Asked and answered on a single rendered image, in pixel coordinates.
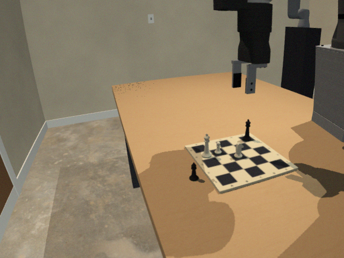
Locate white pawn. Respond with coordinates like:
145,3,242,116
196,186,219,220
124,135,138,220
214,142,221,154

